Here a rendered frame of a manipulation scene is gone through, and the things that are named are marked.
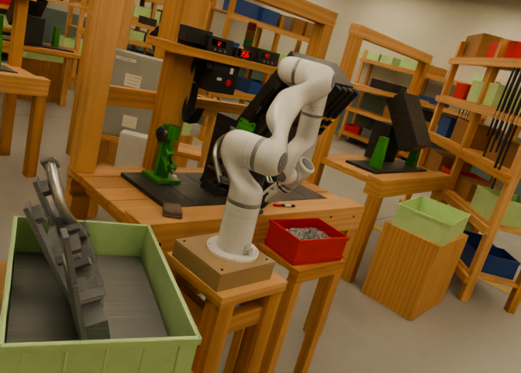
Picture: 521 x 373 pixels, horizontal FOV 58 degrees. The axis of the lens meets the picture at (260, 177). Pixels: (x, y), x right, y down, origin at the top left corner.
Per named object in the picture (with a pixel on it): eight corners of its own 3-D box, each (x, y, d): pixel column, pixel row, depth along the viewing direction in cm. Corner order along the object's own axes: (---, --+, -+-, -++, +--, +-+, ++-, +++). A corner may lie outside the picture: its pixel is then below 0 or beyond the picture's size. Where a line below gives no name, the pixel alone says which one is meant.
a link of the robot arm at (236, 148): (250, 212, 156) (267, 143, 150) (205, 192, 164) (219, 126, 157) (266, 205, 167) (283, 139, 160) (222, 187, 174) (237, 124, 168)
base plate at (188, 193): (326, 201, 276) (327, 198, 275) (167, 212, 198) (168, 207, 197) (277, 175, 303) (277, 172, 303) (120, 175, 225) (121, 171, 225)
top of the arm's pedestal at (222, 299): (284, 291, 173) (288, 281, 172) (219, 309, 150) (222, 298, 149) (229, 250, 194) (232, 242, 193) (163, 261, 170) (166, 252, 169)
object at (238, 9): (293, 145, 931) (326, 27, 873) (200, 142, 746) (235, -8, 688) (273, 136, 964) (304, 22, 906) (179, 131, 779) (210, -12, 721)
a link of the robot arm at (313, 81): (237, 171, 164) (278, 188, 157) (229, 151, 154) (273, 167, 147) (302, 73, 184) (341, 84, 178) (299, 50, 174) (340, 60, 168)
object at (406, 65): (453, 184, 982) (494, 77, 925) (329, 136, 1176) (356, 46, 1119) (462, 182, 1023) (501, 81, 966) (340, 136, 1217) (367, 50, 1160)
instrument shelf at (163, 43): (301, 81, 276) (304, 74, 275) (173, 52, 212) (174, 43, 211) (272, 71, 292) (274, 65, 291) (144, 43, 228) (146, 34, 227)
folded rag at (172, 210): (161, 207, 195) (163, 200, 195) (181, 210, 197) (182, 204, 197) (161, 216, 186) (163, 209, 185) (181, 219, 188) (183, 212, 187)
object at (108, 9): (291, 173, 320) (333, 28, 296) (76, 172, 214) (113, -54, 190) (282, 168, 326) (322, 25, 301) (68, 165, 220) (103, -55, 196)
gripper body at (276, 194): (281, 191, 201) (265, 205, 208) (296, 191, 209) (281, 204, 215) (274, 177, 204) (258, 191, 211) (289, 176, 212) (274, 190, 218)
